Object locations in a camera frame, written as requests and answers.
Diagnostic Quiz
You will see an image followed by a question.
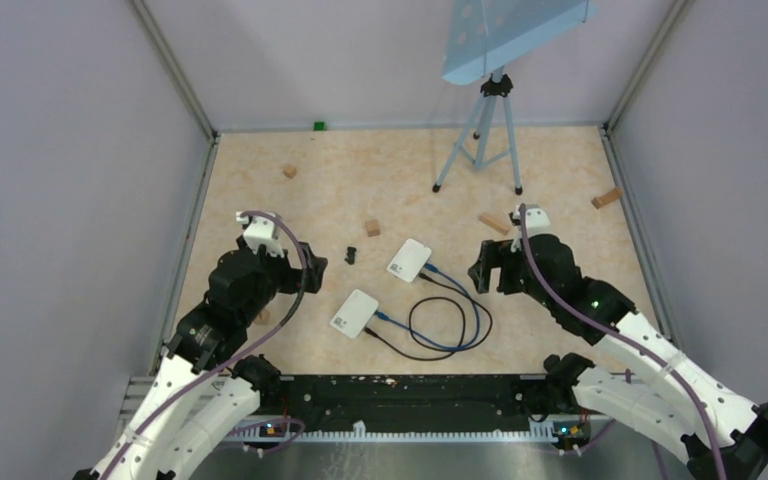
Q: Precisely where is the curved wooden block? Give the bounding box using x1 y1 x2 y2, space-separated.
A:
591 186 623 209

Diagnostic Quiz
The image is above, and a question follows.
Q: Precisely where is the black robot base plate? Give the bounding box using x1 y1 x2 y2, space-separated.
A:
256 374 598 434

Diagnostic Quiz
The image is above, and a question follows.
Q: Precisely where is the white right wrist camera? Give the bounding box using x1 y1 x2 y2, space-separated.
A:
509 204 551 252

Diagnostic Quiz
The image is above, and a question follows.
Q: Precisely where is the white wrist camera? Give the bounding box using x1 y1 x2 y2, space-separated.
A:
509 204 551 252
235 211 286 258

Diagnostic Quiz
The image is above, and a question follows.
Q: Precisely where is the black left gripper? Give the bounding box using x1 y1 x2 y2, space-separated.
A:
239 234 327 323

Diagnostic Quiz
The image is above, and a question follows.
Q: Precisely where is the small wooden cube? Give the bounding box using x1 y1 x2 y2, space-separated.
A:
364 219 381 238

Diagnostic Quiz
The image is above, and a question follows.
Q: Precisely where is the white TP-Link switch box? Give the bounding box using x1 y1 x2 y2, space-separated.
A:
329 289 379 339

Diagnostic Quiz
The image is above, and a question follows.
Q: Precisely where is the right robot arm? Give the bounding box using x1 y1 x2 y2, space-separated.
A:
468 234 768 479

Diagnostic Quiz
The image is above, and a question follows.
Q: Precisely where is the small black rubber part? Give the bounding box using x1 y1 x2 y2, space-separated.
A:
345 246 357 265

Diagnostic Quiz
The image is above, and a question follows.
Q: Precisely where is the wooden block near left arm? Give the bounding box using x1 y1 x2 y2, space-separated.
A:
254 309 271 325

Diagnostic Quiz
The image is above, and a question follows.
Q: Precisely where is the flat wooden plank block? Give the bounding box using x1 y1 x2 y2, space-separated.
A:
478 212 511 235

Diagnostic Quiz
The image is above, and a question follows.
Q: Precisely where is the long white network switch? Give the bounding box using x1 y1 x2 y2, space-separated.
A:
386 238 432 283

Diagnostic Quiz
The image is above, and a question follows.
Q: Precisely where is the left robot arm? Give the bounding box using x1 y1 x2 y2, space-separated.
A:
74 237 328 479

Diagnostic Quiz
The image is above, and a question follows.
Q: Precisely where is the light blue tripod stand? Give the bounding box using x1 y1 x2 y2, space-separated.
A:
432 0 596 195

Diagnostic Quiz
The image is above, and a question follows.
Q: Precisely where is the black ethernet cable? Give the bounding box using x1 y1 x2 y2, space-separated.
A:
364 271 495 364

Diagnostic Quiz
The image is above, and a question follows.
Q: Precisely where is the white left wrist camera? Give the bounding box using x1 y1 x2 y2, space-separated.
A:
235 211 286 258

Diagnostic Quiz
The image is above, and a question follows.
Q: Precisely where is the wooden cube near switch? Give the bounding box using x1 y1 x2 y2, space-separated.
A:
282 165 297 179

